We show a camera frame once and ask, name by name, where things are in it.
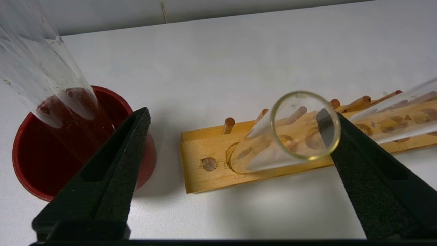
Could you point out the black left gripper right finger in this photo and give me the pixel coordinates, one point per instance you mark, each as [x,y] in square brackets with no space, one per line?
[382,191]

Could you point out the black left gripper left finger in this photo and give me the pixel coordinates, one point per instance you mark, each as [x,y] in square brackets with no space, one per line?
[106,184]

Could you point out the test tube with red pigment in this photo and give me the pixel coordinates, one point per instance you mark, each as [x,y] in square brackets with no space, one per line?
[403,112]

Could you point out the test tube with yellow pigment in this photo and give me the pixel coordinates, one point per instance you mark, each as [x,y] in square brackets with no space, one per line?
[263,153]

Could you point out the wooden test tube rack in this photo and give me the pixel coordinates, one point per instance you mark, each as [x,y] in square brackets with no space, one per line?
[211,177]

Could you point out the dark red cup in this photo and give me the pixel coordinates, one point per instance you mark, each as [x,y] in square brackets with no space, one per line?
[41,164]

